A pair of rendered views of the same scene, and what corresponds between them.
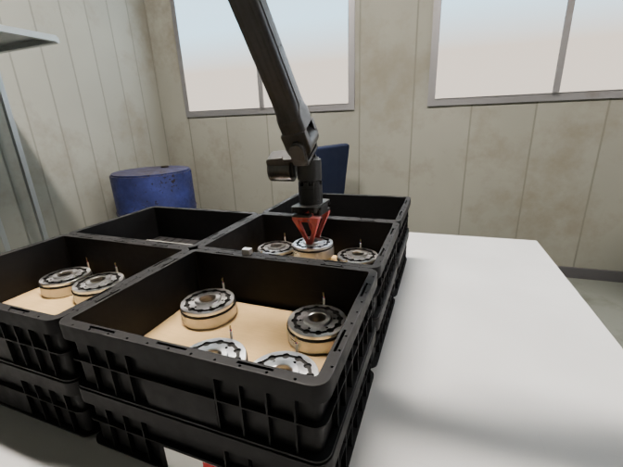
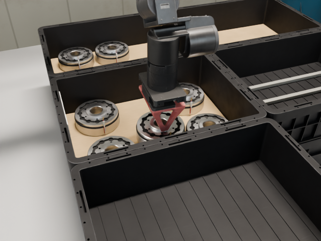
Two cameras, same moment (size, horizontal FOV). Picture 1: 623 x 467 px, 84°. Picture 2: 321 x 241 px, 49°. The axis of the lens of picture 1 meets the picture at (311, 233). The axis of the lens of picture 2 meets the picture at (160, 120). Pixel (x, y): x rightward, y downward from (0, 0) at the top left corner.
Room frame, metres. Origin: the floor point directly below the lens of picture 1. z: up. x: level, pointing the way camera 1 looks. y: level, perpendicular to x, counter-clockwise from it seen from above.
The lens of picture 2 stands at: (1.25, -0.39, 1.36)
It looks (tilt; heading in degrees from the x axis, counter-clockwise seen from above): 39 degrees down; 139
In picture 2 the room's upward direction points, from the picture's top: straight up
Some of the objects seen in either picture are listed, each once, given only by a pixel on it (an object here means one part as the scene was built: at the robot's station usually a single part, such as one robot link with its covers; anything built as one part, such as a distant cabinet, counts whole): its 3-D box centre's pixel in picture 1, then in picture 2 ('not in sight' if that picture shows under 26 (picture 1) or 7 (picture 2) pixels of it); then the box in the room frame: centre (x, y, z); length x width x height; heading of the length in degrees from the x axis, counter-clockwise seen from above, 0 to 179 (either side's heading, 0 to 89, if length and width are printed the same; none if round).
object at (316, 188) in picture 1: (311, 195); (162, 75); (0.82, 0.00, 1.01); 0.10 x 0.07 x 0.07; 158
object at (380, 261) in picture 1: (305, 238); (151, 99); (0.77, 0.02, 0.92); 0.40 x 0.30 x 0.02; 69
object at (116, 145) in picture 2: (357, 254); (112, 150); (0.79, -0.11, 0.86); 0.05 x 0.05 x 0.01
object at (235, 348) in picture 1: (210, 359); (112, 49); (0.42, 0.15, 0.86); 0.10 x 0.10 x 0.01
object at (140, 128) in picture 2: (312, 243); (160, 125); (0.82, 0.00, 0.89); 0.10 x 0.10 x 0.01
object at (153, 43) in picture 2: (307, 170); (166, 45); (0.82, 0.00, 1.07); 0.07 x 0.06 x 0.07; 70
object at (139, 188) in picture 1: (160, 223); not in sight; (2.65, 1.20, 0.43); 0.59 x 0.58 x 0.87; 160
